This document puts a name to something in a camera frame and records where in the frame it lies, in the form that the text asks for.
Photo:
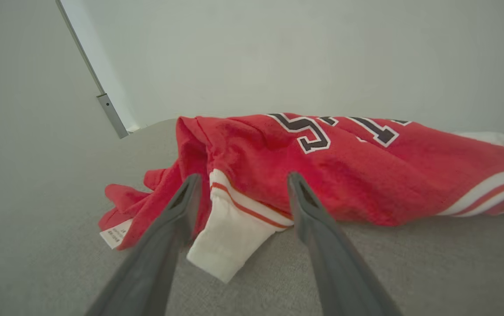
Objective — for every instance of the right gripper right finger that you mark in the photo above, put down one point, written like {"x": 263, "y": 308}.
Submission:
{"x": 331, "y": 254}

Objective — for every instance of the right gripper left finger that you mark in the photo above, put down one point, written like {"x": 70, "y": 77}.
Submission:
{"x": 155, "y": 259}

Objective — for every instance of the red and white basketball jersey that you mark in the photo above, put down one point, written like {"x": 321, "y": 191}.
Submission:
{"x": 357, "y": 180}

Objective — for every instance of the grey metal wall strip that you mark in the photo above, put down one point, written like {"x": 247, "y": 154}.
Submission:
{"x": 102, "y": 96}

